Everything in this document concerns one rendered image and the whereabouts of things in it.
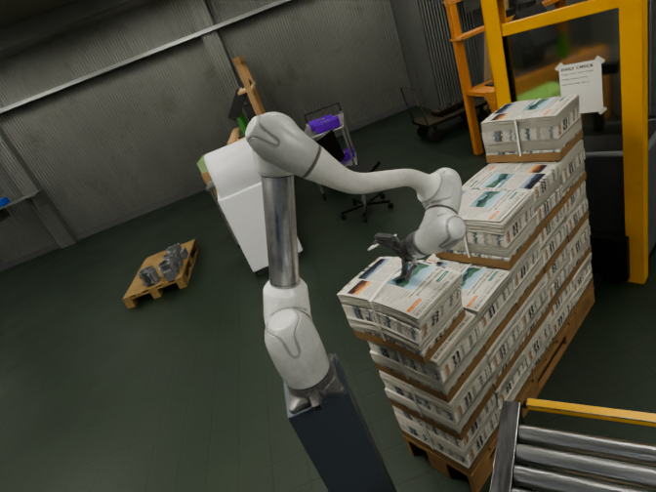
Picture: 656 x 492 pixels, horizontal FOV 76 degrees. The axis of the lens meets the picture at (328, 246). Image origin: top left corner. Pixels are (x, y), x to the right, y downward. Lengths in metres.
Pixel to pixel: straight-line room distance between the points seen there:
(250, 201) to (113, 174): 5.48
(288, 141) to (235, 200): 3.16
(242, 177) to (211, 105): 4.74
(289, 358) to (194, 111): 7.88
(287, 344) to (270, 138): 0.58
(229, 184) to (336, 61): 5.25
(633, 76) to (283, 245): 1.98
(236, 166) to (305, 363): 3.15
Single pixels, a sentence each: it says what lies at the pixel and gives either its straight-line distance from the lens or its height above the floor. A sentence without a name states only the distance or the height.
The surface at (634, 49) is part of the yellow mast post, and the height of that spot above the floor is 1.39.
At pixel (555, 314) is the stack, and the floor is 0.31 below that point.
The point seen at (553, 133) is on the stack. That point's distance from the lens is 2.28.
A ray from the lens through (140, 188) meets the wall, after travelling 9.37.
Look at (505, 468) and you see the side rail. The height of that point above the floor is 0.80.
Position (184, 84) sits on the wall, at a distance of 8.88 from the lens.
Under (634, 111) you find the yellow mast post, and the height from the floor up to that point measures 1.09.
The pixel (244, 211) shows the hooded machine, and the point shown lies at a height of 0.71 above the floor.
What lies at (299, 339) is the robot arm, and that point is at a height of 1.23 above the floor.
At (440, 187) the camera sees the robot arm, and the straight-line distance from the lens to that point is 1.36.
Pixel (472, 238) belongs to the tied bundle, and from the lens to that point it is 1.96.
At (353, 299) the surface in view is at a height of 1.05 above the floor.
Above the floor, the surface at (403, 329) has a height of 0.98.
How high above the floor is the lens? 1.95
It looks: 26 degrees down
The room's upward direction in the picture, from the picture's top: 21 degrees counter-clockwise
